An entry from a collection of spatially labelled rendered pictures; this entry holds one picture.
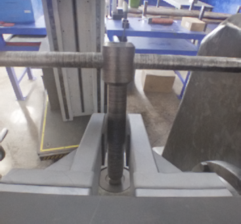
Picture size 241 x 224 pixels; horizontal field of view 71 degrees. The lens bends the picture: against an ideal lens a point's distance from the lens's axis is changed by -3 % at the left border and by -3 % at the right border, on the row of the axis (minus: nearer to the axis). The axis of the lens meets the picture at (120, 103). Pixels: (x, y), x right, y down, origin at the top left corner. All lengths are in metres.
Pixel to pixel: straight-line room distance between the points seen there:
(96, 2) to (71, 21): 0.19
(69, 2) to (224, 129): 1.03
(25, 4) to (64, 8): 1.00
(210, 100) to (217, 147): 0.08
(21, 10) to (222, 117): 2.05
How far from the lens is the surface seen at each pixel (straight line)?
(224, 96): 0.29
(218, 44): 0.31
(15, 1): 2.15
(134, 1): 3.31
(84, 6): 1.16
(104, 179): 0.19
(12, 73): 2.27
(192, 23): 2.14
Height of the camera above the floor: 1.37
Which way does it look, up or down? 39 degrees down
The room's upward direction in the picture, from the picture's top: 5 degrees clockwise
